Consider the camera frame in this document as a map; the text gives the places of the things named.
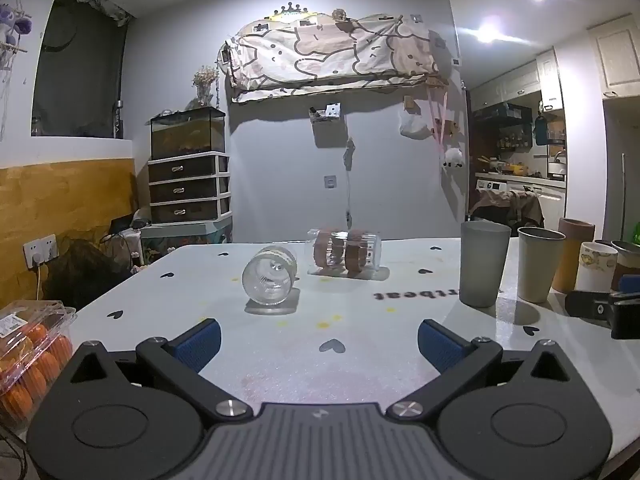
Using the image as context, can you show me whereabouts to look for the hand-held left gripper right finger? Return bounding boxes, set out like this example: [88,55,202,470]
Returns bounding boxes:
[384,318,590,423]

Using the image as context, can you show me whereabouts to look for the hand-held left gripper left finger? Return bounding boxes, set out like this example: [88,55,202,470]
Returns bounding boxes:
[50,318,254,423]

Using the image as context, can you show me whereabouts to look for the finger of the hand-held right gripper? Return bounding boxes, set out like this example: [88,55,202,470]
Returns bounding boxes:
[565,289,613,319]
[609,275,640,341]

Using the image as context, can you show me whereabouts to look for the clear glass cup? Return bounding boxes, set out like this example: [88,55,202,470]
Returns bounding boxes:
[242,244,299,306]

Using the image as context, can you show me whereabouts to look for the white printed cup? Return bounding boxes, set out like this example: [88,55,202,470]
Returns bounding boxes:
[575,242,619,292]

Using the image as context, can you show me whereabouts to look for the metal-rimmed brown cup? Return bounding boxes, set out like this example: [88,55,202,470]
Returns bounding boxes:
[610,240,640,291]

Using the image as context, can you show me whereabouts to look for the tall brown cup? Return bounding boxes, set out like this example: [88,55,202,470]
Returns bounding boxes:
[551,217,596,294]

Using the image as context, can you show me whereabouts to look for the beige plastic cup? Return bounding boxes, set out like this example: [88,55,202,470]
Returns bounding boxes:
[516,227,566,304]

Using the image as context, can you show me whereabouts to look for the grey plastic cup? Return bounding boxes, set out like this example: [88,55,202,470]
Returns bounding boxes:
[459,221,512,308]

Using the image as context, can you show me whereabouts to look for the brown-banded glass cup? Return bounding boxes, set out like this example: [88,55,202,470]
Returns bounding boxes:
[306,228,383,275]

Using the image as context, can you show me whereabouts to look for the white heart-print tablecloth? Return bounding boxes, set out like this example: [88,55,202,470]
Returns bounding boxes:
[65,236,640,466]

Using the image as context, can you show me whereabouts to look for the teal low cabinet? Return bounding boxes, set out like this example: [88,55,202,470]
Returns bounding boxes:
[140,219,234,265]

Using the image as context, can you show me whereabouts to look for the chair with brown cloth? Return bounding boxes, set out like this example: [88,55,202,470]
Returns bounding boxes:
[470,190,546,236]

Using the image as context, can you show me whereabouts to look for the black mesh bag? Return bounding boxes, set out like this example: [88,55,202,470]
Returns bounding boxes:
[44,239,132,311]

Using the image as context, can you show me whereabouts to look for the white washing machine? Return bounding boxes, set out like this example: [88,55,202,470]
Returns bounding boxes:
[474,174,543,211]

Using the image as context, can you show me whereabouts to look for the dark plastic drawer cabinet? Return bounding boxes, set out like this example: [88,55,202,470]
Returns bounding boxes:
[148,152,232,224]

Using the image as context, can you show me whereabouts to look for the clear plastic box of oranges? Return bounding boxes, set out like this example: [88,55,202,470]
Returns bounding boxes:
[0,300,78,431]

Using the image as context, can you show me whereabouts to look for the glass fish tank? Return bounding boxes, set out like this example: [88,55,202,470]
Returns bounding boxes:
[150,106,226,160]

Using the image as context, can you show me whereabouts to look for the white plastic bag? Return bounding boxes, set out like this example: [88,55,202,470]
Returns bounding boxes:
[398,108,434,141]

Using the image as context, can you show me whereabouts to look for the dried flower bouquet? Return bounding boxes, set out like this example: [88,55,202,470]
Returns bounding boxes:
[193,65,221,102]

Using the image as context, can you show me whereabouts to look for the dark window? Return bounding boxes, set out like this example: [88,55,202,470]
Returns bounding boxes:
[31,0,132,139]

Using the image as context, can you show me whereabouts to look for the printed blanket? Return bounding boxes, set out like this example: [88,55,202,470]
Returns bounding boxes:
[220,10,441,104]

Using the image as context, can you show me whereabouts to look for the purple hanging flowers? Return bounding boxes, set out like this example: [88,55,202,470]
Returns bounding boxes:
[0,2,34,48]

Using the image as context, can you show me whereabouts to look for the white wall socket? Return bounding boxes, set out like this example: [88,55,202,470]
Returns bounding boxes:
[23,233,59,268]

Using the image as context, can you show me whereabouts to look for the white kitchen wall cabinets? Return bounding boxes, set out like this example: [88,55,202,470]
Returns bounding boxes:
[469,12,640,113]

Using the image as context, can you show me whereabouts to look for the small wall bracket shelf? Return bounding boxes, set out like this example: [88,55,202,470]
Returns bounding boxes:
[308,102,343,124]

